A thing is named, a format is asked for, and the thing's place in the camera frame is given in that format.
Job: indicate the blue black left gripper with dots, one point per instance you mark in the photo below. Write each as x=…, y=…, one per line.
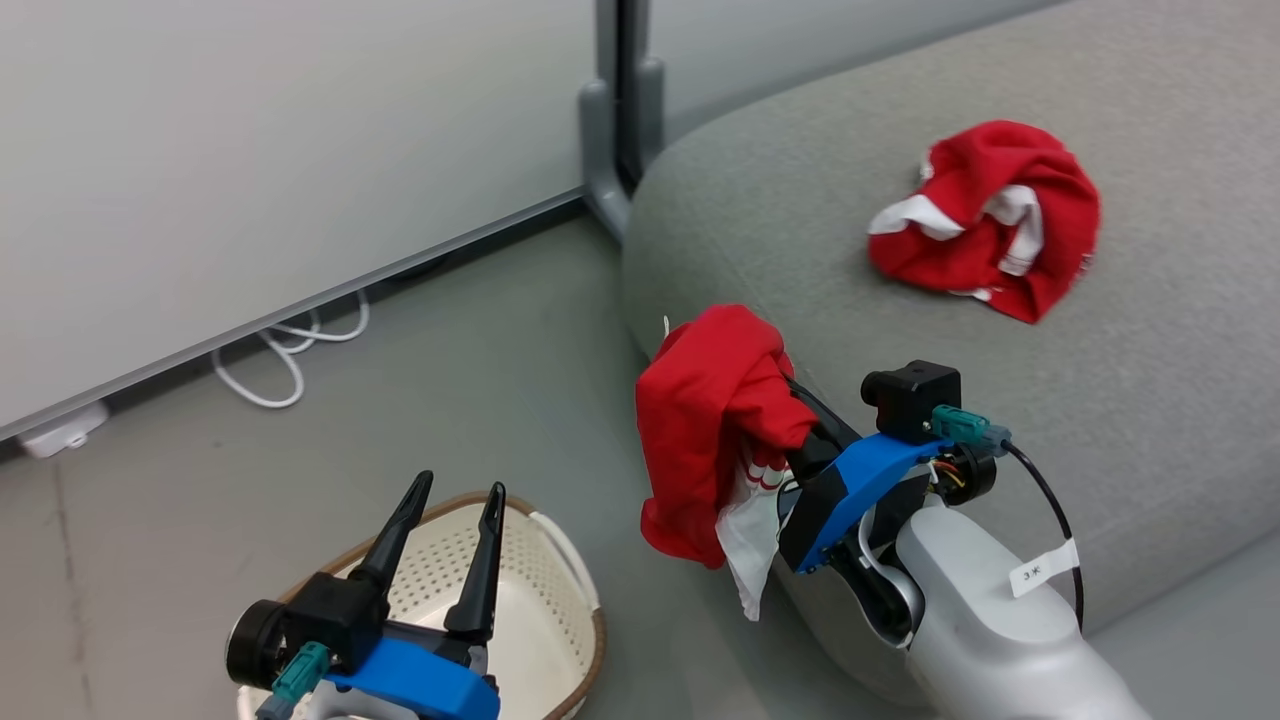
x=420, y=675

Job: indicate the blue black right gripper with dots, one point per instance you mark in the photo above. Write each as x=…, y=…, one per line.
x=845, y=490

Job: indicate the red and white garment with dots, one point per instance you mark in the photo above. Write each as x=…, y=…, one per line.
x=700, y=420
x=960, y=260

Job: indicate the grey fabric sofa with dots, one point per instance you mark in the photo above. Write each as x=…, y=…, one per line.
x=1150, y=350

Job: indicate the cream perforated laundry basket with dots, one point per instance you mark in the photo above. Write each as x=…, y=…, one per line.
x=540, y=620

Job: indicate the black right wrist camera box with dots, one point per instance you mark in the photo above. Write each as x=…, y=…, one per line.
x=910, y=400

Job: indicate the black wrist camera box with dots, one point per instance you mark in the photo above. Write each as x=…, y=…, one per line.
x=335, y=615
x=910, y=400

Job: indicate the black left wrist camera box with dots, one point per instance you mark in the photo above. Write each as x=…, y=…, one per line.
x=335, y=615

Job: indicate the teal right camera connector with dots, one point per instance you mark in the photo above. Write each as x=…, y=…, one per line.
x=962, y=425

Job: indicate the teal camera connector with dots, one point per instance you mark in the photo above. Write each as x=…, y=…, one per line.
x=962, y=425
x=298, y=676

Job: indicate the teal left camera connector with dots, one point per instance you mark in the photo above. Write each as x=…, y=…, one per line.
x=298, y=676

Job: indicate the small white wall box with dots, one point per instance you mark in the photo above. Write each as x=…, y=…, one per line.
x=60, y=432

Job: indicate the grey partition post with feet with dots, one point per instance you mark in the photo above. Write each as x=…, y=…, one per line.
x=600, y=150

